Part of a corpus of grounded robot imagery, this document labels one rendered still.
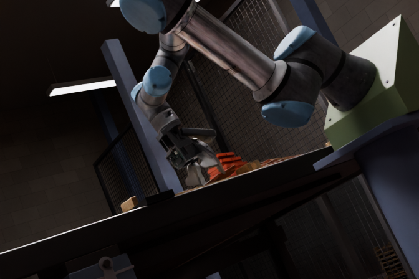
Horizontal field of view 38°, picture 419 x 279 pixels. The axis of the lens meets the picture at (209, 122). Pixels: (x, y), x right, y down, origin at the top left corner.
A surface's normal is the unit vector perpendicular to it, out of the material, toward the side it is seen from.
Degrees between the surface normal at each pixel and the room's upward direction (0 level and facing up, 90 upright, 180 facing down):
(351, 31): 90
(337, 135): 90
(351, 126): 90
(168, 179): 90
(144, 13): 127
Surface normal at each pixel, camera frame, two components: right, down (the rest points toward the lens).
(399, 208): -0.72, 0.14
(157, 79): 0.23, -0.40
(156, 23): -0.44, 0.74
